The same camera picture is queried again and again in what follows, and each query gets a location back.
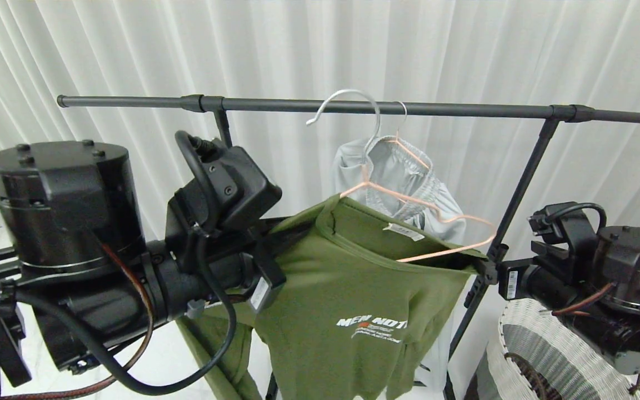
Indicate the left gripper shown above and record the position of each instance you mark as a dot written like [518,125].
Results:
[209,278]

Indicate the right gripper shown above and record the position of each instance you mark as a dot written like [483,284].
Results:
[542,283]

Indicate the green garment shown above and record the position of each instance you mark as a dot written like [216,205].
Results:
[353,278]

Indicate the pink clothes hanger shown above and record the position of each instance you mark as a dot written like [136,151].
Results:
[409,198]
[409,153]

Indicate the pale grey shorts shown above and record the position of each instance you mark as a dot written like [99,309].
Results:
[403,166]

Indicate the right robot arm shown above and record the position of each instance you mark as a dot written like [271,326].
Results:
[636,266]

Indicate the white laundry basket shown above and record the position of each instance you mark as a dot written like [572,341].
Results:
[536,339]

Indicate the black clothes rack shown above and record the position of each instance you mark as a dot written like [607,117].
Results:
[464,109]

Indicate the white curtain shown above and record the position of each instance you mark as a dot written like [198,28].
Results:
[464,44]

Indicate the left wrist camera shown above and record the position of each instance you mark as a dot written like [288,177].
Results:
[236,189]

